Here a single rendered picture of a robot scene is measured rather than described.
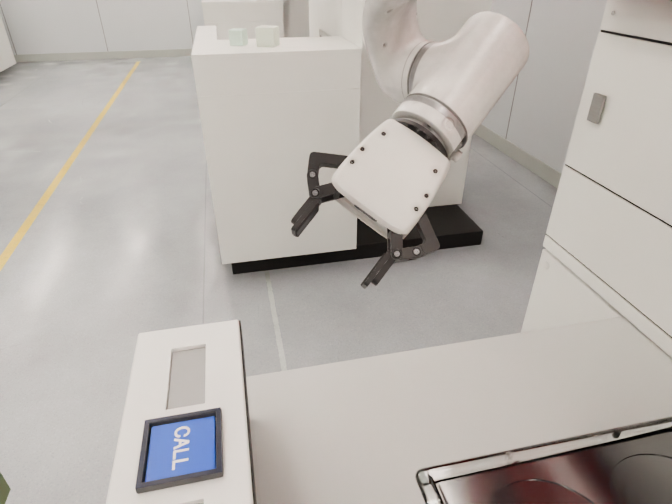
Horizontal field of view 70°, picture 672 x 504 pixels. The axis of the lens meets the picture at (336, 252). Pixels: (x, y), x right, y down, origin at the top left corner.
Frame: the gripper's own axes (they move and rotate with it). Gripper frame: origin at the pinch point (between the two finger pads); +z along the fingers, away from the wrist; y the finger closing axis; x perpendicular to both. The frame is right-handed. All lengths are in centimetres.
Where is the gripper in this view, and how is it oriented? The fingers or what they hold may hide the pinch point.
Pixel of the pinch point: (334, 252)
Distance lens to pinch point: 50.2
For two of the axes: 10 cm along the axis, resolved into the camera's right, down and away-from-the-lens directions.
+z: -6.0, 7.8, -1.7
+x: 0.4, -1.8, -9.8
